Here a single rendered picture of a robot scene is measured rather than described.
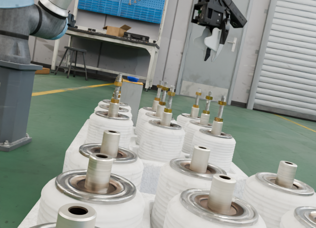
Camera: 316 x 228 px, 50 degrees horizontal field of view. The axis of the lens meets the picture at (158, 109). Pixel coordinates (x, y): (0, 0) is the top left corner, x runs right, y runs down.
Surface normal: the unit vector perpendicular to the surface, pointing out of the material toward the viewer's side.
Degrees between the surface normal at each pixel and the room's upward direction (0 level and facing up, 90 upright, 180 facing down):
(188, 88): 90
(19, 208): 0
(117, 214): 57
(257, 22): 90
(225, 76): 90
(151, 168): 90
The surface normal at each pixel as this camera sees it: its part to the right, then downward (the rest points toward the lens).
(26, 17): 0.85, 0.22
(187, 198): 0.25, -0.96
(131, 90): 0.10, 0.14
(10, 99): 0.65, 0.22
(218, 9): 0.43, 0.19
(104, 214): 0.42, -0.37
